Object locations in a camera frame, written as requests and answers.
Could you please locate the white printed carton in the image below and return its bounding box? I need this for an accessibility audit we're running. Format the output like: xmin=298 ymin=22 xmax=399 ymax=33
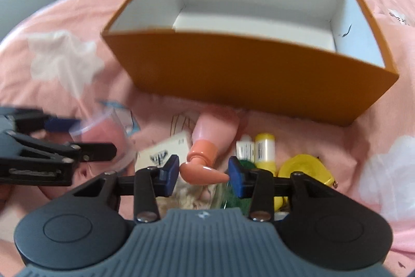
xmin=134 ymin=130 xmax=193 ymax=200

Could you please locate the white small tube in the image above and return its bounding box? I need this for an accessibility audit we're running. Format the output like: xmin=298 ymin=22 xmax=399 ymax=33
xmin=236 ymin=134 xmax=255 ymax=163

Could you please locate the clear plastic pink cup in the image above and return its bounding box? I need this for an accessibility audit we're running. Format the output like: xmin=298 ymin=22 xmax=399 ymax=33
xmin=69 ymin=103 xmax=137 ymax=176

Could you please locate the yellow capped tube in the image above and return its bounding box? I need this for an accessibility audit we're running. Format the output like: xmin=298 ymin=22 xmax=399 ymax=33
xmin=254 ymin=133 xmax=277 ymax=177

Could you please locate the yellow round tape measure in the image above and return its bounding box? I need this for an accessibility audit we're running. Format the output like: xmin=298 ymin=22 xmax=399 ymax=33
xmin=273 ymin=153 xmax=338 ymax=212

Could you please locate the pink pump bottle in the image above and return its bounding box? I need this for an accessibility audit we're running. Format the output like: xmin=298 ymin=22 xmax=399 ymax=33
xmin=179 ymin=105 xmax=240 ymax=186

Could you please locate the person left hand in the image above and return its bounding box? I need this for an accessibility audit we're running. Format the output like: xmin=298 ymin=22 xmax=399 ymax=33
xmin=0 ymin=184 xmax=20 ymax=214

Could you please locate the pink cloud-print bedspread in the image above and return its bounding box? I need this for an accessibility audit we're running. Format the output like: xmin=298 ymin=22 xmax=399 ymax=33
xmin=1 ymin=0 xmax=414 ymax=276

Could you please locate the orange cardboard box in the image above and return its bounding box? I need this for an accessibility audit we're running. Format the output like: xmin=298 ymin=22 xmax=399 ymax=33
xmin=101 ymin=0 xmax=399 ymax=126

